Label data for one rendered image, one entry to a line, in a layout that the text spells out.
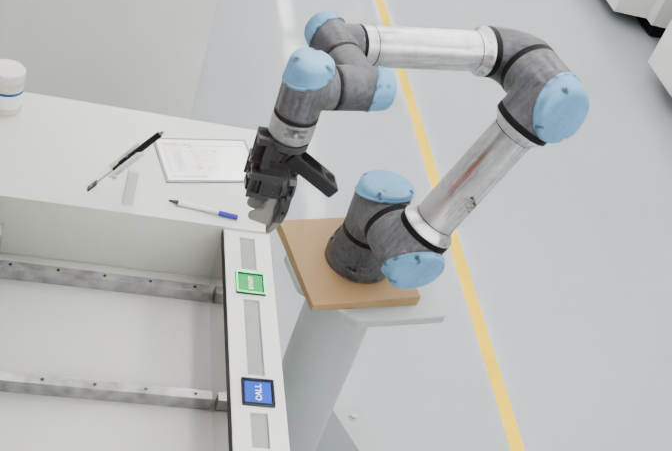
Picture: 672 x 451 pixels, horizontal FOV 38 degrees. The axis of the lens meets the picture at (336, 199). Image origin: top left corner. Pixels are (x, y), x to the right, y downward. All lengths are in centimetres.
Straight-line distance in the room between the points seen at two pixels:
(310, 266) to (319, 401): 41
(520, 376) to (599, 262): 84
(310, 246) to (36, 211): 59
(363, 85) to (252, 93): 262
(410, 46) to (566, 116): 31
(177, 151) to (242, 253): 31
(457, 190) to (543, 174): 255
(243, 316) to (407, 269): 34
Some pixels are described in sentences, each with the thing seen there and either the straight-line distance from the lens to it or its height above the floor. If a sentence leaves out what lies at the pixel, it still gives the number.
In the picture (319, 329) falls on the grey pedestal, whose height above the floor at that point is 68.
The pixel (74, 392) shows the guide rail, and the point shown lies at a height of 84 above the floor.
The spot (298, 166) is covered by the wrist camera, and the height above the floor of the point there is 126.
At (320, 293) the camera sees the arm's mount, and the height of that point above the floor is 84.
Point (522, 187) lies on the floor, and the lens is 426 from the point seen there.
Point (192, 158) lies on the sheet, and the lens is 211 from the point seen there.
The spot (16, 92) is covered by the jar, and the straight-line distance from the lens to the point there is 211.
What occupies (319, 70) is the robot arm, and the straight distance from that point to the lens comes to 154.
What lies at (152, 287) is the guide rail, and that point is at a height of 84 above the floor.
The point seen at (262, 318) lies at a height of 96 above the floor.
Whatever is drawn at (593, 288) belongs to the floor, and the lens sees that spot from 392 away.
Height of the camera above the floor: 221
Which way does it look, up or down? 36 degrees down
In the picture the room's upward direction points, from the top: 20 degrees clockwise
